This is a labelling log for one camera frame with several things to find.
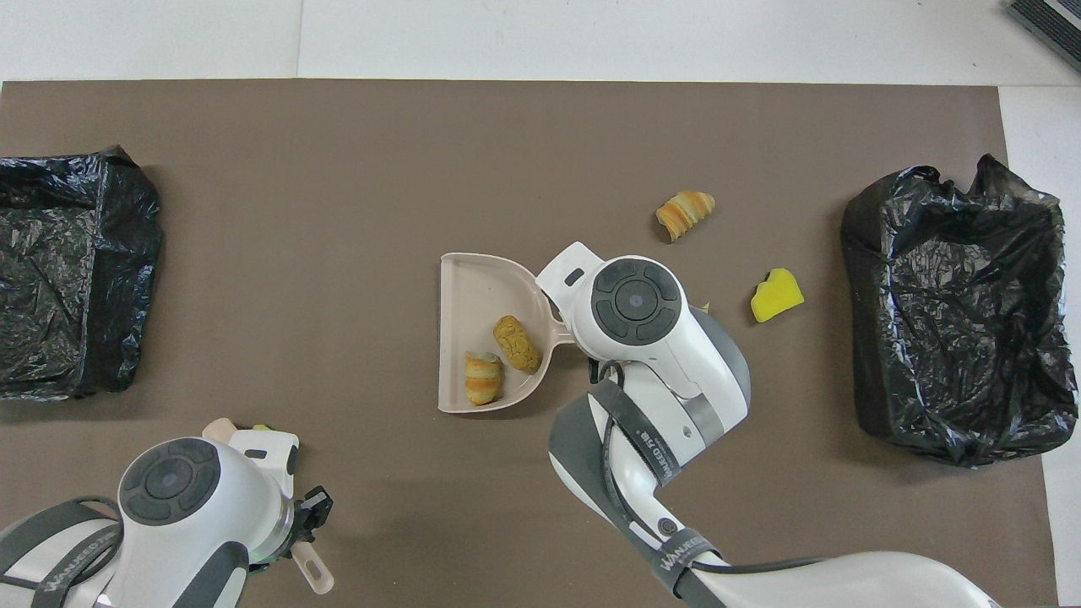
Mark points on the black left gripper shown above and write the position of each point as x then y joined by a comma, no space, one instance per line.
312,515

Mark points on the beige hand brush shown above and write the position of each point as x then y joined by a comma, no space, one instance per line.
314,576

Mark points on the brown bread roll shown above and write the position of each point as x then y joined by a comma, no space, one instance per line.
517,342

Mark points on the beige plastic dustpan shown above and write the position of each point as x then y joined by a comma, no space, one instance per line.
473,295

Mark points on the orange striped croissant piece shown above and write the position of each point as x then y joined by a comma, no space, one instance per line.
684,213

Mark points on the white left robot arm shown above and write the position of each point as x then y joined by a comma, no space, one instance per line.
194,507

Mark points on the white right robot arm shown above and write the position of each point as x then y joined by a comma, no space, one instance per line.
659,355

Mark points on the black bag lined bin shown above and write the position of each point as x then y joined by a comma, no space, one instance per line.
954,321
51,279

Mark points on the brown table mat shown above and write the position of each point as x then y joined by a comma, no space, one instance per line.
253,169

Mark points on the dark grey ribbed panel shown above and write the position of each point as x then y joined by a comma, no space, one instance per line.
1047,25

